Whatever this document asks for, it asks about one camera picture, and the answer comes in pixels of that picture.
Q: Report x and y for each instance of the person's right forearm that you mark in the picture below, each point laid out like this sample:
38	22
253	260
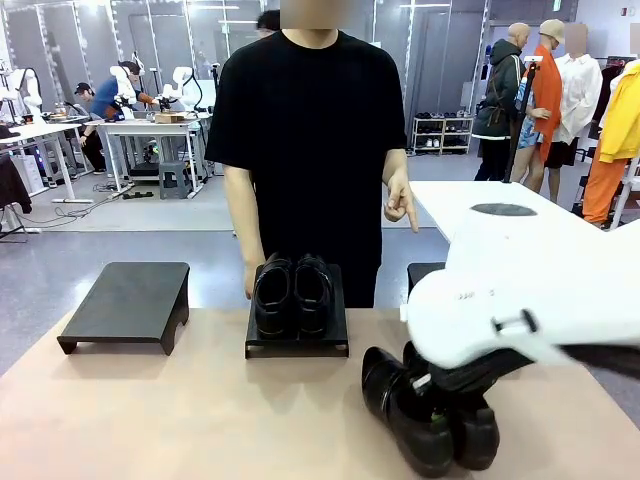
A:
247	235

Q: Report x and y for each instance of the black leather loafer shoe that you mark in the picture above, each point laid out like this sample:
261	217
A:
400	420
475	435

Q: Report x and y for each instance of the white shoe rack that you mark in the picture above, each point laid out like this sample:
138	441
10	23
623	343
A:
442	135

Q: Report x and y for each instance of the mannequin in dark jacket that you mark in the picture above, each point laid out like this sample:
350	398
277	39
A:
500	100

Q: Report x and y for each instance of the person in blue shirt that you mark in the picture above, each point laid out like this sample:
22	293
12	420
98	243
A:
107	97

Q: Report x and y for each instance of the orange trousers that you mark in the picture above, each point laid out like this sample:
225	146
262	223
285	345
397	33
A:
602	192

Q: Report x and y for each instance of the large white table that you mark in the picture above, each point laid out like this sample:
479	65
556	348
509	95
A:
440	205

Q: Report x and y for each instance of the mannequin in orange garment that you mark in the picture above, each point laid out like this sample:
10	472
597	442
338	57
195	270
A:
542	95

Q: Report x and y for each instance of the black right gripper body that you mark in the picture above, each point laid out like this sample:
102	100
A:
450	382

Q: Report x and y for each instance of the black hanging garment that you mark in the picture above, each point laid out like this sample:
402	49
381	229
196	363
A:
12	185

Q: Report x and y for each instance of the black shoe stand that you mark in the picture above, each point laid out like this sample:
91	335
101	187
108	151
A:
125	305
422	280
297	345

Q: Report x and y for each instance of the person in black t-shirt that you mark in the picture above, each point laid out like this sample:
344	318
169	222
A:
310	150

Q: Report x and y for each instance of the dark-haired person behind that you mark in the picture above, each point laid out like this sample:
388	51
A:
267	22

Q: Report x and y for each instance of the cardboard box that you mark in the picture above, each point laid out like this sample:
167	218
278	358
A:
170	118

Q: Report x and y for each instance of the yellow hanging garment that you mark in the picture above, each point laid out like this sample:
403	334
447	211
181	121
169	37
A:
622	115

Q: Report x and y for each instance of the person's left hand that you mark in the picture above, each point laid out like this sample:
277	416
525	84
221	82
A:
400	200

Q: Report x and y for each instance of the grey plastic stool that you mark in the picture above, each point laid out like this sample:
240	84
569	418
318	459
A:
175	180

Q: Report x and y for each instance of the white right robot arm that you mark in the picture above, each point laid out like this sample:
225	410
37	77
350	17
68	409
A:
525	280

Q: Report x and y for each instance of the black leather ankle shoe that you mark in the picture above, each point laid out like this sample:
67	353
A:
272	300
314	300

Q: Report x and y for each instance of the person's left forearm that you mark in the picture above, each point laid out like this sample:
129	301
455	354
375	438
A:
396	161

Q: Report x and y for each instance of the person with black cap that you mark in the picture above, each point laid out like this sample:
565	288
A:
92	130

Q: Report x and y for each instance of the white desk with robots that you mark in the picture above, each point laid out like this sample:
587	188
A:
145	126

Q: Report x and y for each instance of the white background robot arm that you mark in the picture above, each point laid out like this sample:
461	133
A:
182	87
124	87
27	90

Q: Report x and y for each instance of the black power strip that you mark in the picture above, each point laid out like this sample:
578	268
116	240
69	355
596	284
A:
137	195

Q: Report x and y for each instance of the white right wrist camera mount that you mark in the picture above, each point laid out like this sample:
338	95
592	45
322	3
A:
421	382

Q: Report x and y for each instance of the person's right hand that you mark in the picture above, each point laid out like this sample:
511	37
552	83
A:
250	282

